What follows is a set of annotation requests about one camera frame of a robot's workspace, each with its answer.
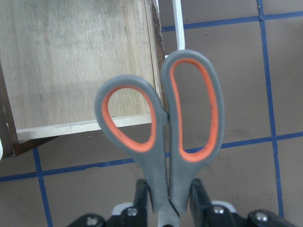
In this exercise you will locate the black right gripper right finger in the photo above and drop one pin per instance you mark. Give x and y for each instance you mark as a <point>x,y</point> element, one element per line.
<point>199,202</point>

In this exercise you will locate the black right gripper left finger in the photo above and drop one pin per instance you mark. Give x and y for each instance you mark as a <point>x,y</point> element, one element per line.
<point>142,193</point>

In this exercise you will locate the grey orange scissors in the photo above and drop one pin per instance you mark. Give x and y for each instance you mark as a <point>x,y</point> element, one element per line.
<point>168,169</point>

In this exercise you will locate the wooden drawer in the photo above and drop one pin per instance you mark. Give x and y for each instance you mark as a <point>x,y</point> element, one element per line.
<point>56,54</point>

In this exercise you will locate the dark brown wooden cabinet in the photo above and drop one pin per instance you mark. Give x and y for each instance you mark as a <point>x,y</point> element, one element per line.
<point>8,135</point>

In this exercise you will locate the white drawer handle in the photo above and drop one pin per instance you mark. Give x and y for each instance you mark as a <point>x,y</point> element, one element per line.
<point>179,25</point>

